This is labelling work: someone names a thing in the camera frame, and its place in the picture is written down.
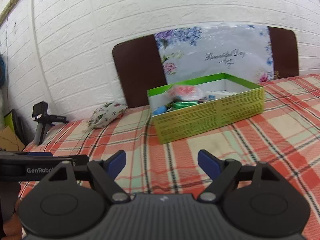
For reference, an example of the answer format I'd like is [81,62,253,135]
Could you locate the floral Beautiful Day pillow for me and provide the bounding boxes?
[154,24,274,83]

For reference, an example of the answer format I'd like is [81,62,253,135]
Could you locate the small green box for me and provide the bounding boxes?
[167,101,199,109]

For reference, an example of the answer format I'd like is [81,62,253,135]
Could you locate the plastic bag pink items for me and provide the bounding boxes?
[166,85,206,101]

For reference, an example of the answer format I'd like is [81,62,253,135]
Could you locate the person left hand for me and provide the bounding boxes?
[1,199,23,240]

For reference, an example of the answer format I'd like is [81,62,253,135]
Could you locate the large green open box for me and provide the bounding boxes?
[147,73,265,144]

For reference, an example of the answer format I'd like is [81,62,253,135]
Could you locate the dark brown headboard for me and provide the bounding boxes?
[112,27,299,108]

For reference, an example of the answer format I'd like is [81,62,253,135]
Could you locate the black handheld camera grip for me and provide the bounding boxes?
[32,101,68,145]

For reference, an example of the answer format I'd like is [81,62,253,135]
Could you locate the white HP box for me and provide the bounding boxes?
[206,90,237,101]

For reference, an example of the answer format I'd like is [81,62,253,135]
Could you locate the cardboard piece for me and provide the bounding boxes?
[0,126,25,152]

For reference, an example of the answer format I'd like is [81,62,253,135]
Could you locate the floral drawstring pouch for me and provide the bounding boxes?
[87,101,128,129]

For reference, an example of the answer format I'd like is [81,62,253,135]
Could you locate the plaid red green bedspread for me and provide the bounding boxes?
[26,74,319,239]

